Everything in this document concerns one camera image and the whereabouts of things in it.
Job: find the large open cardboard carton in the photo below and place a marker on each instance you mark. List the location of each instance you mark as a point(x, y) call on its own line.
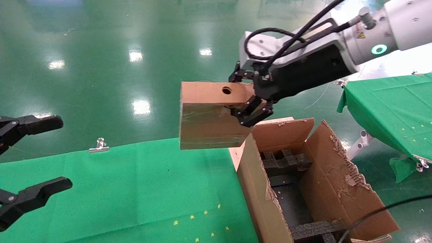
point(337, 182)

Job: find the large green table cloth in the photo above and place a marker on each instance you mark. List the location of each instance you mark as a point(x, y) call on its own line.
point(118, 189)

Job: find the green cloth with hanging corner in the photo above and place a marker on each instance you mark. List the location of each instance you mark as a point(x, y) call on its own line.
point(388, 108)

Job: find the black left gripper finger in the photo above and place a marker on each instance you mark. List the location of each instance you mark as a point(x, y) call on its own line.
point(37, 124)
point(40, 194)

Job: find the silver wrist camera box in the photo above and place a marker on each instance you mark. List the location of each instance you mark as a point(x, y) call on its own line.
point(261, 50)

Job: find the notched black foam insert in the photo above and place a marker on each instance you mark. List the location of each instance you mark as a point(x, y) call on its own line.
point(287, 162)

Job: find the white table leg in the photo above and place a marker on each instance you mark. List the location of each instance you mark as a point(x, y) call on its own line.
point(360, 143)

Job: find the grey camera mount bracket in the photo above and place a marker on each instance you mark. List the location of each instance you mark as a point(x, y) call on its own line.
point(317, 42)

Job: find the flat black foam insert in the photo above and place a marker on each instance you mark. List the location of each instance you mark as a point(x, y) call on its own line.
point(314, 229)

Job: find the silver metal binder clip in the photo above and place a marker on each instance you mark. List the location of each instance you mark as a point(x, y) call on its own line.
point(99, 145)
point(341, 82)
point(421, 163)

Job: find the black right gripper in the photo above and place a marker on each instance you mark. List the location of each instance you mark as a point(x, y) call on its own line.
point(303, 72)

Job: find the small brown cardboard box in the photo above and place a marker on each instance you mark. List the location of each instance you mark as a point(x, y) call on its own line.
point(206, 125)

